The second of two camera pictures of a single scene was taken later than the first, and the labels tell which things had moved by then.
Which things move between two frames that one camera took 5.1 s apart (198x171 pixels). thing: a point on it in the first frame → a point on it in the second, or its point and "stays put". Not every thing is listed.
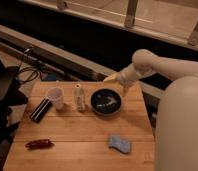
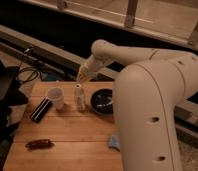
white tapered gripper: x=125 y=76 → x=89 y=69
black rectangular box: x=41 y=111 stays put
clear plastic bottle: x=79 y=100 stays put
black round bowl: x=106 y=101 stays put
